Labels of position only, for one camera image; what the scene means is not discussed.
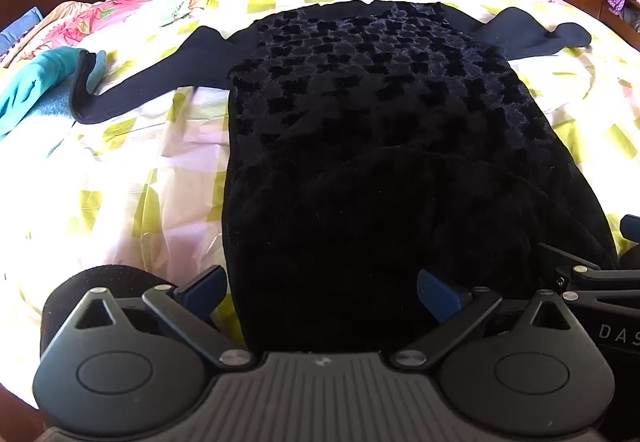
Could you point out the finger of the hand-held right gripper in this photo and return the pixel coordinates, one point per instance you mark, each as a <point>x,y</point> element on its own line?
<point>631,228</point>
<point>585,274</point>

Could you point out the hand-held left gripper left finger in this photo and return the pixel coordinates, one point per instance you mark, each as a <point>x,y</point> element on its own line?
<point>202,289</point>

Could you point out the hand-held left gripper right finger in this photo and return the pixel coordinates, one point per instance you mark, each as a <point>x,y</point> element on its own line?
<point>440,294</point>

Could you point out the black velvet long-sleeved dress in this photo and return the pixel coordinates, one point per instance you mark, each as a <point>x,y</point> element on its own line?
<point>375,147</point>

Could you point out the checked cartoon print bed cover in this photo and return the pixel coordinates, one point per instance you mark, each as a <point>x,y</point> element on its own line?
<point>150,172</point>

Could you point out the blue textured towel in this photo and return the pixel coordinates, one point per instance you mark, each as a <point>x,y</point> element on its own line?
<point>52,105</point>

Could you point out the teal cloth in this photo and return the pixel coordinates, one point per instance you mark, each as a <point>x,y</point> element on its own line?
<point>35,77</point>

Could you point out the blue pillow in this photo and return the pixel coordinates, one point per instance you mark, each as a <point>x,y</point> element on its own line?
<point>17,27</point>

